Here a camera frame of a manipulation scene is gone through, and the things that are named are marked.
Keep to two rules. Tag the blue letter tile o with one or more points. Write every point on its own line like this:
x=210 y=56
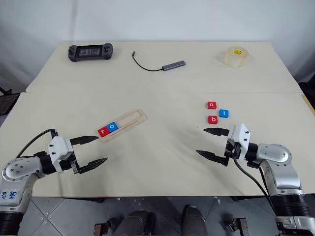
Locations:
x=112 y=126

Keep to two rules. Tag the red letter tile b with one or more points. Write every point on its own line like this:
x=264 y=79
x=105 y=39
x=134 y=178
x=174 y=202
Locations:
x=213 y=119

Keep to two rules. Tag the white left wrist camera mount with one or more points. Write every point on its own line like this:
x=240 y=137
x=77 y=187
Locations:
x=57 y=147

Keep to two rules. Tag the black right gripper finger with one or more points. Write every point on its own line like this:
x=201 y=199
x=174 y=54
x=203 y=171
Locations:
x=211 y=156
x=216 y=131

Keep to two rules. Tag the red letter tile o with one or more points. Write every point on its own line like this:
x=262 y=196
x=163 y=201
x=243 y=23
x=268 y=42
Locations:
x=211 y=105

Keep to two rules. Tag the red letter tile r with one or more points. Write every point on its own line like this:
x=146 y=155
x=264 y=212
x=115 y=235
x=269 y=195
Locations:
x=103 y=132

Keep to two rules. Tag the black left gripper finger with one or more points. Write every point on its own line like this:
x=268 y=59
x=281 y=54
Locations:
x=94 y=164
x=83 y=140

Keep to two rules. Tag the blue letter tile t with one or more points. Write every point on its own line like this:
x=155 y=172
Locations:
x=224 y=113

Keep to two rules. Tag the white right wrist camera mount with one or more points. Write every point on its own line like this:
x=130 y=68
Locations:
x=240 y=137

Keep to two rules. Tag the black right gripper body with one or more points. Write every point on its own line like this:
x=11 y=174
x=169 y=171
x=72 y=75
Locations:
x=231 y=150

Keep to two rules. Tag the dark rounded shape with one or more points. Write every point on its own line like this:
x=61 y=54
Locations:
x=194 y=221
x=134 y=223

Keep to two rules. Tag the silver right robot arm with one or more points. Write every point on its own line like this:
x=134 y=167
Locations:
x=278 y=155

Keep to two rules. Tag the brown metal bracket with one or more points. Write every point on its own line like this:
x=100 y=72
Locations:
x=240 y=227
x=101 y=229

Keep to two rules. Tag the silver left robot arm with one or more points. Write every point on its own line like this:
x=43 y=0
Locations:
x=17 y=169

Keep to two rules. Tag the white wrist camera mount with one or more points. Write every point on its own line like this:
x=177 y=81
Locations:
x=57 y=147
x=240 y=137

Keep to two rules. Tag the wooden letter tray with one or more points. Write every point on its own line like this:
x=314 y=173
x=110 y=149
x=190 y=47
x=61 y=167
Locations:
x=133 y=118

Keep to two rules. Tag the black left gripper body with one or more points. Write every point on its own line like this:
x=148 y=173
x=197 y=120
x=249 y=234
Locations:
x=75 y=166

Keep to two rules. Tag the clear tape roll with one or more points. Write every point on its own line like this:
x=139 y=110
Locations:
x=232 y=60

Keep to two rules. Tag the black handheld game console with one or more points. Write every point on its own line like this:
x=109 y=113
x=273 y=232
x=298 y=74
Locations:
x=89 y=51

